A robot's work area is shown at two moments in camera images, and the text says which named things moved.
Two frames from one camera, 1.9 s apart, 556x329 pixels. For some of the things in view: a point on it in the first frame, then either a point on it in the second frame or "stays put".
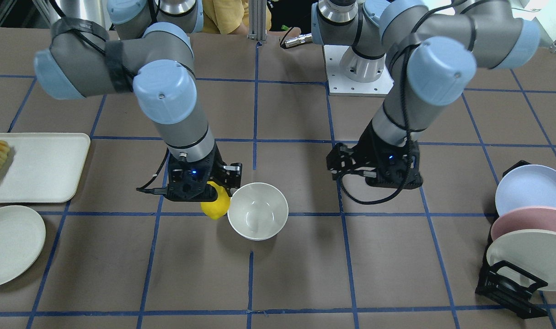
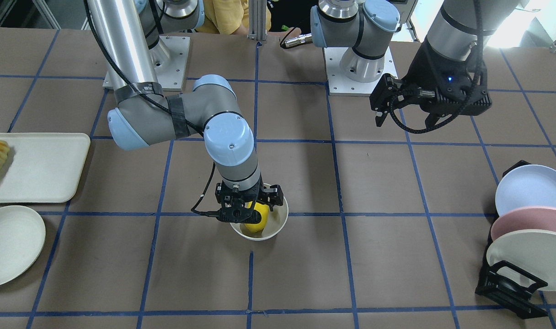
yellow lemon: x=218 y=208 to x=264 y=210
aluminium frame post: x=257 y=20 stays put
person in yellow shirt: x=223 y=17 stays put
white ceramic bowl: x=258 y=211 stays put
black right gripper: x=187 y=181 to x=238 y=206
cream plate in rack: x=545 y=254 stays put
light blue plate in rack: x=531 y=185 stays put
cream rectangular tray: x=39 y=167 stays put
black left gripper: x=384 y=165 to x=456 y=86
